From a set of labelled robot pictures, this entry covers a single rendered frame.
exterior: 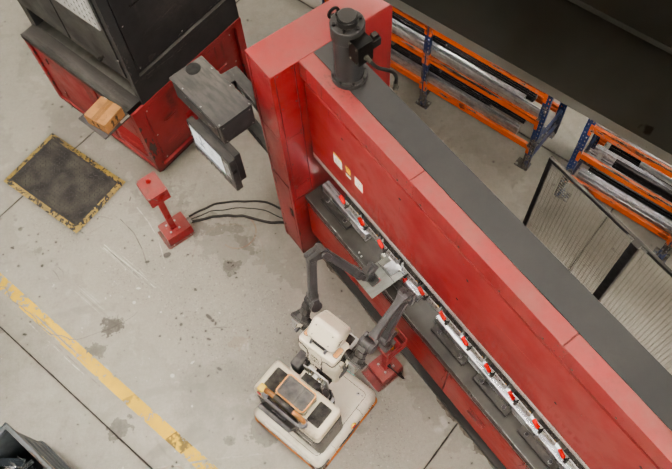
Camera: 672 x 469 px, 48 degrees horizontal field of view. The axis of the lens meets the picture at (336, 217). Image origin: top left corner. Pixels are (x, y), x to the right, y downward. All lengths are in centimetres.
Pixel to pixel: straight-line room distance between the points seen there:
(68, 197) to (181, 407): 212
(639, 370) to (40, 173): 518
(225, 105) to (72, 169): 270
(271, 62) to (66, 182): 314
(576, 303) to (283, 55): 200
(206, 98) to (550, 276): 222
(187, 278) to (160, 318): 38
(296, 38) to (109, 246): 289
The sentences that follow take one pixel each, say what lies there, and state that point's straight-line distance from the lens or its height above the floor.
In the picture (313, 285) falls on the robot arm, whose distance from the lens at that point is 446.
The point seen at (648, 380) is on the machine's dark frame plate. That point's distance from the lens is 354.
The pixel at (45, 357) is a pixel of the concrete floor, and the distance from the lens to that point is 627.
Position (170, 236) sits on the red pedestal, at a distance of 620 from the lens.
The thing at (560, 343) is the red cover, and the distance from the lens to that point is 349.
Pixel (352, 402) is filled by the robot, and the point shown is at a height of 28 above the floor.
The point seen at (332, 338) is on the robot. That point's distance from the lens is 437.
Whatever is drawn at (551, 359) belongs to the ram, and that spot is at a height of 204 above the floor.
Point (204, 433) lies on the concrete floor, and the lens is 575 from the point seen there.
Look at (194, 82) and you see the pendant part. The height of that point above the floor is 195.
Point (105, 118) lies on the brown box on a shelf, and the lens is 570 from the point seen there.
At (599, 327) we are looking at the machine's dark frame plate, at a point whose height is 230.
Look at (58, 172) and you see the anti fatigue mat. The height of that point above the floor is 1.
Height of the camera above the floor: 553
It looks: 63 degrees down
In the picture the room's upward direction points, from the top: 5 degrees counter-clockwise
